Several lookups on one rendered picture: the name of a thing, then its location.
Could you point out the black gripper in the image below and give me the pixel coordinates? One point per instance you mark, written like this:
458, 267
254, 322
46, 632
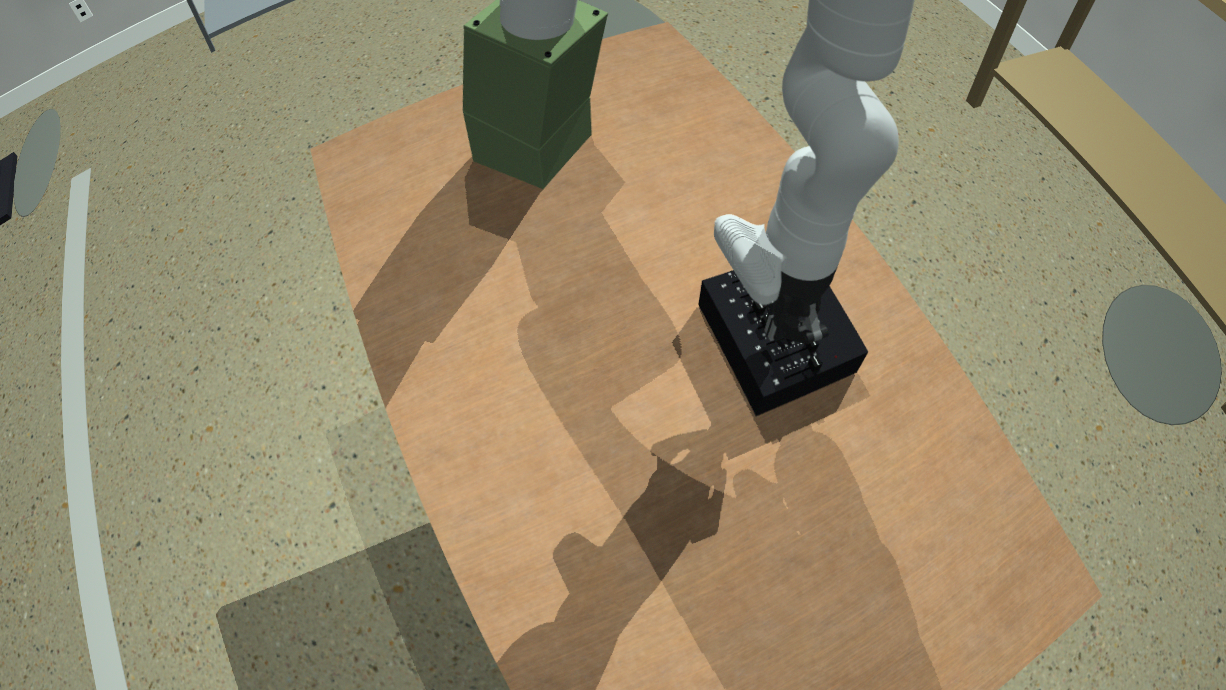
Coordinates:
797, 298

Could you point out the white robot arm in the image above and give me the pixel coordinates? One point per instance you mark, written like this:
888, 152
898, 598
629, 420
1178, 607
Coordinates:
852, 137

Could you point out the black lighting desk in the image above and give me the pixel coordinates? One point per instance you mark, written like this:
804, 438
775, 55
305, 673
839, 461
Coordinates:
771, 373

